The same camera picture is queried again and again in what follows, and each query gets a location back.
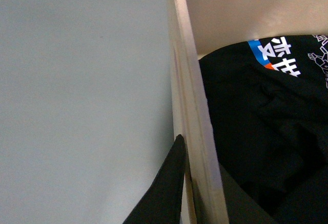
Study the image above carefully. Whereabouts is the black printed t-shirt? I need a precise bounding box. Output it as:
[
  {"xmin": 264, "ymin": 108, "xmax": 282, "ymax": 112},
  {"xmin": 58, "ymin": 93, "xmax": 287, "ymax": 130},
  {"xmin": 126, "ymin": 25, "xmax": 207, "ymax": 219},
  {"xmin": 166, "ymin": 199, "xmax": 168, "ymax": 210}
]
[{"xmin": 199, "ymin": 35, "xmax": 327, "ymax": 223}]

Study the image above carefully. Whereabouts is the beige plastic laundry hamper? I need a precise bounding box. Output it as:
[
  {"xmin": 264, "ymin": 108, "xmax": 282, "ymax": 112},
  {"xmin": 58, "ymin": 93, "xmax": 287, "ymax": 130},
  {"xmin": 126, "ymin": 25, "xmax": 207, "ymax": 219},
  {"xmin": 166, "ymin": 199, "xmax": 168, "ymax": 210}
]
[{"xmin": 167, "ymin": 0, "xmax": 327, "ymax": 223}]

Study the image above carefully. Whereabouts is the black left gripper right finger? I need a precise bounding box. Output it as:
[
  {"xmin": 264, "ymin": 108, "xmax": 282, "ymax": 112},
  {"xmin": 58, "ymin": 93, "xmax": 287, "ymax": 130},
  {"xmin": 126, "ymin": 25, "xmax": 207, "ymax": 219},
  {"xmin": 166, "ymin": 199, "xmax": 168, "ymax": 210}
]
[{"xmin": 192, "ymin": 164, "xmax": 280, "ymax": 224}]

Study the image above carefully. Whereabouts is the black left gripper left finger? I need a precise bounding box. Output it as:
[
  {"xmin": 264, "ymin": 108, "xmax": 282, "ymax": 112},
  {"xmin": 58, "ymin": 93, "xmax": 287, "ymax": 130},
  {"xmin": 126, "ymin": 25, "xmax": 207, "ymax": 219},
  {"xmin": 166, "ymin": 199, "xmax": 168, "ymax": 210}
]
[{"xmin": 124, "ymin": 134, "xmax": 186, "ymax": 224}]

